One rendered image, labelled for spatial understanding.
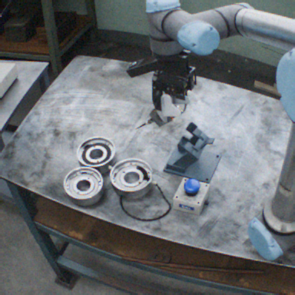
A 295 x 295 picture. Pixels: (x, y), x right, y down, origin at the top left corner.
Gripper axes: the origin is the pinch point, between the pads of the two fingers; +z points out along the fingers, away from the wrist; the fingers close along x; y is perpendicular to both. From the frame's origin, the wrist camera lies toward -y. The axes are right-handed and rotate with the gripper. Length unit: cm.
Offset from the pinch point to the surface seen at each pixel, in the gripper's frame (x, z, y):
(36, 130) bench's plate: -7.5, 13.5, -41.6
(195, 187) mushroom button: -11.8, 8.8, 13.2
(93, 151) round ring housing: -8.3, 12.5, -18.2
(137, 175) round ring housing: -10.3, 13.4, -3.6
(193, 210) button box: -14.3, 14.6, 14.0
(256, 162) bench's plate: 8.2, 15.6, 23.0
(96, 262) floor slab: -3, 94, -39
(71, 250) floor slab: -3, 93, -53
